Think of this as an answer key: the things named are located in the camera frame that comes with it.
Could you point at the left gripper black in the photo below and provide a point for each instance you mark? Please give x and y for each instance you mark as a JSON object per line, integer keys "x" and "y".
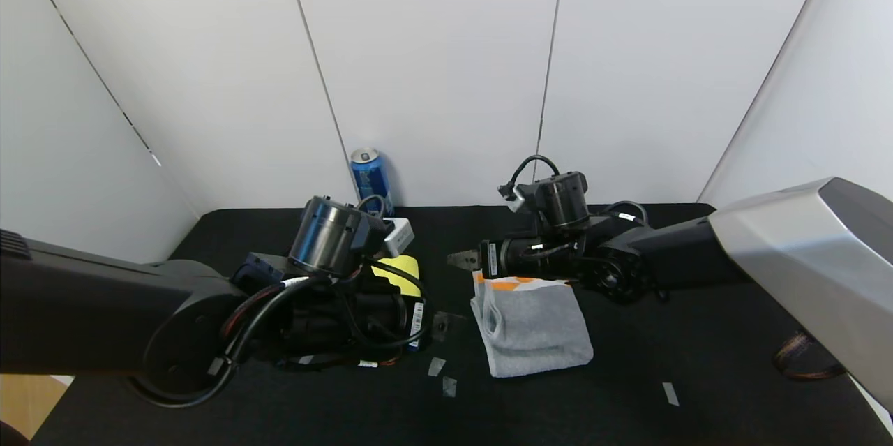
{"x": 417, "y": 322}

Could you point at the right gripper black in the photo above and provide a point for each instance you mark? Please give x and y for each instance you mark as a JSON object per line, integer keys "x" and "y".
{"x": 491, "y": 260}

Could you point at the yellow microfibre towel black edge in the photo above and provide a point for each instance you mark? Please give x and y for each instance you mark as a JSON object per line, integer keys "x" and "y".
{"x": 401, "y": 270}

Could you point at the grey towel with orange marks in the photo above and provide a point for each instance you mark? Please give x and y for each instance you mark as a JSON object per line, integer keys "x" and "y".
{"x": 530, "y": 327}

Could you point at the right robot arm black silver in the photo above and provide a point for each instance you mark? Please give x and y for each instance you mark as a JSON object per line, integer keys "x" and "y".
{"x": 767, "y": 243}

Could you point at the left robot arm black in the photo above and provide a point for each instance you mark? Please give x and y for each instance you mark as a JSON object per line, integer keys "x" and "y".
{"x": 104, "y": 313}

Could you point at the blue soda can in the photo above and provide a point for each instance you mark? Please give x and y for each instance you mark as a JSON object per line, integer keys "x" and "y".
{"x": 368, "y": 174}

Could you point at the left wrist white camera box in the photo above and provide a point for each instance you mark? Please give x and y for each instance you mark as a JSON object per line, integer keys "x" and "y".
{"x": 399, "y": 236}

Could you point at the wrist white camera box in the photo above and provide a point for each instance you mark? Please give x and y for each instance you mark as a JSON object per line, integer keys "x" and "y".
{"x": 399, "y": 236}
{"x": 513, "y": 198}

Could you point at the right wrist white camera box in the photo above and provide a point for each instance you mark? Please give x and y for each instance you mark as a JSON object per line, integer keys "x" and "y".
{"x": 513, "y": 198}

